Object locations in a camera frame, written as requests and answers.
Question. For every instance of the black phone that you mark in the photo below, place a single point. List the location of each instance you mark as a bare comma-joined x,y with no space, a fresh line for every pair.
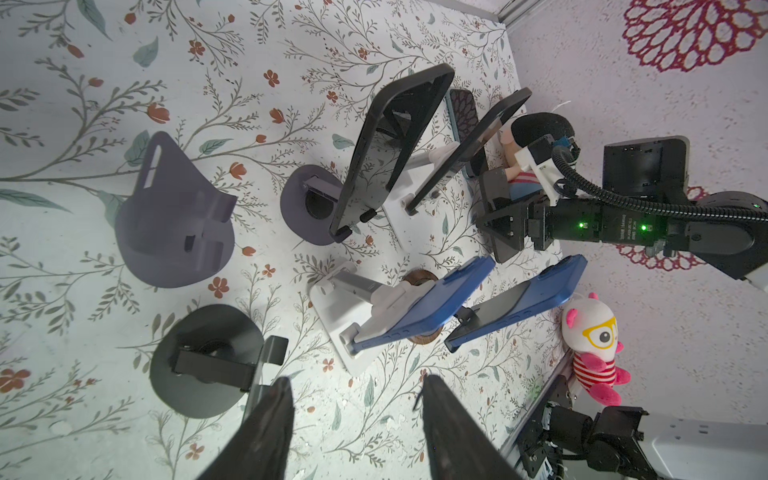
463,119
486,128
396,120

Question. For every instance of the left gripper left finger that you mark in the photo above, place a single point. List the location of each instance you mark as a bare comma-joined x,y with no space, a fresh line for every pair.
260,447

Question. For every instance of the black haired doll plush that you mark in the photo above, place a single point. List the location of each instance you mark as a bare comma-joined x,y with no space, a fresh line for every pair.
528,139

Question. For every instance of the pink striped panda plush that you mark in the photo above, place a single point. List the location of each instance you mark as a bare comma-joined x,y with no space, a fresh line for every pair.
589,328

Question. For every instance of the purple back middle stand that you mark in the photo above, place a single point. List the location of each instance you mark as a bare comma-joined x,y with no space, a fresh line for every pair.
308,203

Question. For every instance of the black front left stand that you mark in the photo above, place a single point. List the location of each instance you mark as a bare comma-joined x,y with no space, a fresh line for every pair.
212,358

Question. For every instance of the white front middle stand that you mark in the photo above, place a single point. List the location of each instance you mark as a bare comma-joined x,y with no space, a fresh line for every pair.
343,297

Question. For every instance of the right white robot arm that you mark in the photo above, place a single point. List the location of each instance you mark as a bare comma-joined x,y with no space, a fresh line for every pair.
641,201

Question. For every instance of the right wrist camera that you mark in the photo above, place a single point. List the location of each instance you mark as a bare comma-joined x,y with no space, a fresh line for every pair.
536,158

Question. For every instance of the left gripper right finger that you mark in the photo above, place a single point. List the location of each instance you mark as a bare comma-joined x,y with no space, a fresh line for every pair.
456,447

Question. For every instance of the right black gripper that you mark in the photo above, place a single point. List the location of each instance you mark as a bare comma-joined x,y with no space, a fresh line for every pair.
510,221

